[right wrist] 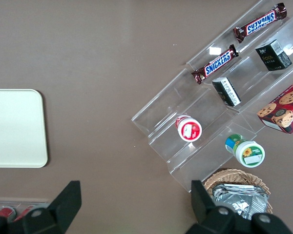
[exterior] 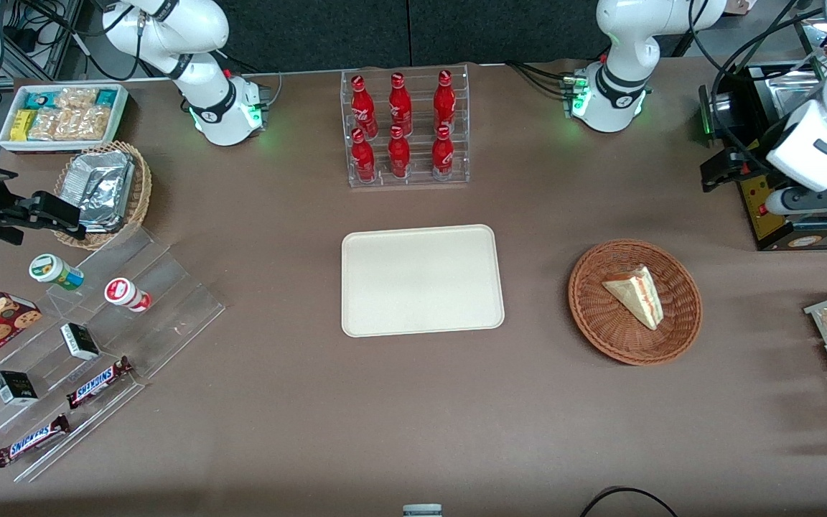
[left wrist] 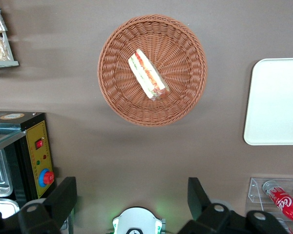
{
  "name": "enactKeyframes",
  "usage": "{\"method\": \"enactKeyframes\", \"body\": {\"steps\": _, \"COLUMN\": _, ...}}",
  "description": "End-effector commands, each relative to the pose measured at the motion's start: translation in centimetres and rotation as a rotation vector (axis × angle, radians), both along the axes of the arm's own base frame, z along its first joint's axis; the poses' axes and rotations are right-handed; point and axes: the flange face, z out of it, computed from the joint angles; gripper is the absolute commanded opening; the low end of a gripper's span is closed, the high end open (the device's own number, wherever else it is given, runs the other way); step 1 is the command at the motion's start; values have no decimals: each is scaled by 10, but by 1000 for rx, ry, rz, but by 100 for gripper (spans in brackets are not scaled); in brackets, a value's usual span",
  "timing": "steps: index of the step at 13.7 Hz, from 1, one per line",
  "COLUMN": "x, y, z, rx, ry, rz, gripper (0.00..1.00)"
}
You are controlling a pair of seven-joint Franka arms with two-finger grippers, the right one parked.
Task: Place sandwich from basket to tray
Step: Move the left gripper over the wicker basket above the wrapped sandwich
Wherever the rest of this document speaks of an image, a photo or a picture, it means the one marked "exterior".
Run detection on red cola bottle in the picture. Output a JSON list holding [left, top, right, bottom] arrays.
[[350, 128, 377, 183], [433, 70, 457, 134], [350, 75, 379, 139], [388, 72, 414, 137], [387, 125, 412, 180], [431, 125, 455, 181]]

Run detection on clear cracker bag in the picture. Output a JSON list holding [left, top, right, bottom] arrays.
[[63, 106, 112, 141], [28, 108, 70, 141], [57, 87, 99, 111]]

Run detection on black floor cable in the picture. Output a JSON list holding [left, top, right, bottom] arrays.
[[579, 486, 680, 517]]

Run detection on brown wicker basket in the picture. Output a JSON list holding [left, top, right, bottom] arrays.
[[568, 239, 703, 366]]

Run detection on black base cables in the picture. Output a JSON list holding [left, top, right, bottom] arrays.
[[504, 60, 576, 98]]

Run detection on red lid yogurt cup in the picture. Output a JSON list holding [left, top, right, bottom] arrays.
[[103, 277, 152, 313]]

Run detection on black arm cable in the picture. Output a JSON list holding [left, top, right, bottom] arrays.
[[685, 0, 827, 173]]

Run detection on light wicker basket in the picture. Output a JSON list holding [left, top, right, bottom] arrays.
[[53, 141, 153, 251]]

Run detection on grey metal frame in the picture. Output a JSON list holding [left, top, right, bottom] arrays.
[[0, 0, 85, 81]]

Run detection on yellow snack pack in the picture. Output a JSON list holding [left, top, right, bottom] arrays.
[[10, 109, 37, 143]]

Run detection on white snack bin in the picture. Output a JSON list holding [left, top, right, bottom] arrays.
[[0, 83, 130, 154]]

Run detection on cream plastic tray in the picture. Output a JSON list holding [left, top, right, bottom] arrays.
[[341, 224, 505, 338]]

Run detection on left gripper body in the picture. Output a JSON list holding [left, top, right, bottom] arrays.
[[742, 157, 827, 218]]

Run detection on snickers bar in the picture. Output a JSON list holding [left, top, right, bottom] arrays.
[[66, 356, 135, 410], [0, 414, 72, 469]]

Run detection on clear acrylic bottle rack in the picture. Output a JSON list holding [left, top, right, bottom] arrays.
[[340, 65, 470, 189]]

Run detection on silver foil pack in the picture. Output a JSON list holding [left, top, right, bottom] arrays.
[[62, 150, 136, 233]]

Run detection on small black box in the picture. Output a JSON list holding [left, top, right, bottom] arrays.
[[60, 322, 101, 361], [0, 370, 39, 406]]

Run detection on green lid yogurt cup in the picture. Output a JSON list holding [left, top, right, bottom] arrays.
[[29, 253, 86, 292]]

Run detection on triangular sandwich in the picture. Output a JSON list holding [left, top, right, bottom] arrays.
[[602, 265, 665, 331]]

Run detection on black food warmer machine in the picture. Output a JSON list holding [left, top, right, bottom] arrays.
[[698, 11, 827, 252]]

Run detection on clear acrylic stepped stand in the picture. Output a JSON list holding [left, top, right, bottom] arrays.
[[0, 227, 227, 484]]

